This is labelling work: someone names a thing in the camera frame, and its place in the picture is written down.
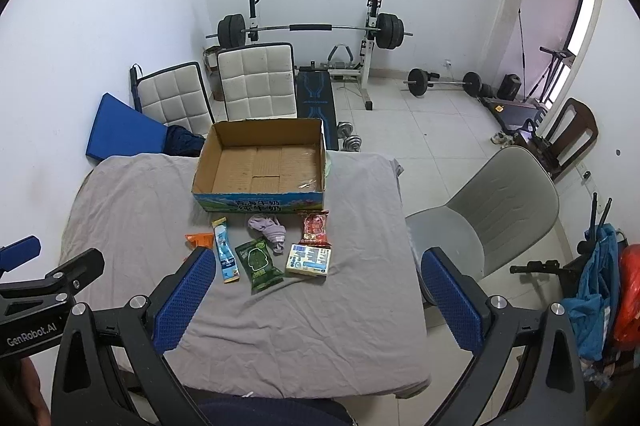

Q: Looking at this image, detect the chrome dumbbell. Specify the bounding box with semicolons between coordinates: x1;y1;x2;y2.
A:
336;121;362;152

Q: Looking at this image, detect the red snack packet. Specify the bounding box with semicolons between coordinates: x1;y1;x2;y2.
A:
299;211;331;247

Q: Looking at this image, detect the floor barbell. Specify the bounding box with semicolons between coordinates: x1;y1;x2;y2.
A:
405;68;483;98

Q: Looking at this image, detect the black blue weight bench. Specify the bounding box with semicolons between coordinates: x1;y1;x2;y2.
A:
295;67;338;150

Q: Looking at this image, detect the grey table cloth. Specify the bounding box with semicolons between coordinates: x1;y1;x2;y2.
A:
61;152;430;398

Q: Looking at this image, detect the grey office chair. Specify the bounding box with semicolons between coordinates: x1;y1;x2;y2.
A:
406;147;560;281

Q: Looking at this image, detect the blue bag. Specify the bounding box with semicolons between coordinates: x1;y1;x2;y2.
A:
562;224;620;361

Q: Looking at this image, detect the light blue long packet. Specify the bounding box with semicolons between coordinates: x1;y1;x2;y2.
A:
212;217;240;283

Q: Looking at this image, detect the treadmill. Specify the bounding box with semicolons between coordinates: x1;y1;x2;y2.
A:
480;97;547;135

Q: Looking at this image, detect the lavender towel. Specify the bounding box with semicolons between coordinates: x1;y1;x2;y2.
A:
247;215;286;255

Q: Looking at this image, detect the brown wooden chair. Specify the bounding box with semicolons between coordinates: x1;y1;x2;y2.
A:
513;98;599;181

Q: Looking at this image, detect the green snack packet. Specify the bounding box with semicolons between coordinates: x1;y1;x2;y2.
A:
235;239;284;294

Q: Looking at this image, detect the black speaker box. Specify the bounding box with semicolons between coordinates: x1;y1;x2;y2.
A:
496;73;522;101

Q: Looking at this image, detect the orange snack packet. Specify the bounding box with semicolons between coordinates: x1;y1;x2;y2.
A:
184;232;214;250

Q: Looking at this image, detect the white quilted chair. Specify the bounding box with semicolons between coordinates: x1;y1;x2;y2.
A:
217;43;297;121
129;61;214;136

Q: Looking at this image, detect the red orange bag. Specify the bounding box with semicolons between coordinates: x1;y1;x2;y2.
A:
613;244;640;350

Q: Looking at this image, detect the right white quilted chair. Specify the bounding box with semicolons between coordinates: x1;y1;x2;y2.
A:
217;43;297;121

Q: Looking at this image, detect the barbell on rack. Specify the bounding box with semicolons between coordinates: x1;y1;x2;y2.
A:
206;14;413;49

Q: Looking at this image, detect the yellow blue tissue pack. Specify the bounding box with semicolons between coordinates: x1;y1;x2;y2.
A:
285;244;332;277

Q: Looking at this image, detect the dark blue cloth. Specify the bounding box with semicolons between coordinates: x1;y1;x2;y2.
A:
163;125;205;157

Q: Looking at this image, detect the blue foam mat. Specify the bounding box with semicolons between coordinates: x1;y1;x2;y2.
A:
86;93;167;161

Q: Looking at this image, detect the open cardboard box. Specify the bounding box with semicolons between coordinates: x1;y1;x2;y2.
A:
192;119;326;214

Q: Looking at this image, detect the white squat rack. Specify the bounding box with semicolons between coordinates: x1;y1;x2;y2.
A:
248;0;382;111

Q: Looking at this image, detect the left white quilted chair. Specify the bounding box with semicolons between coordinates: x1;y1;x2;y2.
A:
129;61;214;136

